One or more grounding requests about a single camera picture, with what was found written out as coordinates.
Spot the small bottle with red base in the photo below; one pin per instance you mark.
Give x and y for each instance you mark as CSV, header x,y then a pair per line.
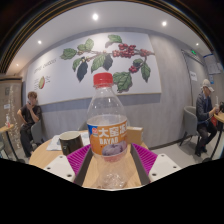
x,y
7,120

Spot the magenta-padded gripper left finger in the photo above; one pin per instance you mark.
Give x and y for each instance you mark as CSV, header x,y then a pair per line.
x,y
58,165

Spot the clear red-capped drink bottle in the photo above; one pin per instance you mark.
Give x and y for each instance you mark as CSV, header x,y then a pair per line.
x,y
107,133

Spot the dark mug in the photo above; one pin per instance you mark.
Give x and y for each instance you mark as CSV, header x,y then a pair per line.
x,y
70,142

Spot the brown panel door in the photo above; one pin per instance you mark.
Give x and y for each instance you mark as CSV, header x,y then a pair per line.
x,y
10,100

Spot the white paper sheet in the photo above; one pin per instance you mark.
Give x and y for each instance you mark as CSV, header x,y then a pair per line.
x,y
53,143

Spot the green exit sign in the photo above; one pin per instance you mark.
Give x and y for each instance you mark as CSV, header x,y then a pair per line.
x,y
193,52

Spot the coffee plant wall mural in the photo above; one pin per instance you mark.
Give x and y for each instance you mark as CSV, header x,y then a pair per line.
x,y
60,76

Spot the brown cardboard box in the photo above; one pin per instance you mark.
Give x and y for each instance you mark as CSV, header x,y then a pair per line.
x,y
136,135

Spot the small round wooden table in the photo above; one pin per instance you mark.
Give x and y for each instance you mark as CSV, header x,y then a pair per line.
x,y
6,128

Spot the person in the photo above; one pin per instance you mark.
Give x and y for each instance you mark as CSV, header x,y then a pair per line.
x,y
203,113
29,116

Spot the round ceiling spotlights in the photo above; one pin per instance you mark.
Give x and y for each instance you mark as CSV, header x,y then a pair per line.
x,y
95,16

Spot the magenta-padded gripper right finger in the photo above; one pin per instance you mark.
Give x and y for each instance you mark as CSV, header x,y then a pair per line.
x,y
165,165

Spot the grey upholstered chair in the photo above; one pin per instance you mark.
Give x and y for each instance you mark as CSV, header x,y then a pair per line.
x,y
190,121
36,131

